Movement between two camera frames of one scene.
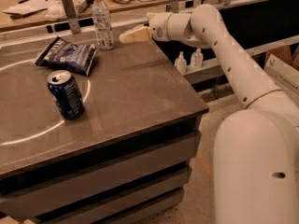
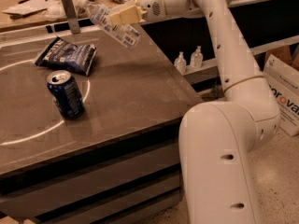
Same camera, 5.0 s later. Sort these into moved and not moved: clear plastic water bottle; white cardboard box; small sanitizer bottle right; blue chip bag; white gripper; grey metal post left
Moved: white gripper; clear plastic water bottle
Not moved: white cardboard box; small sanitizer bottle right; blue chip bag; grey metal post left
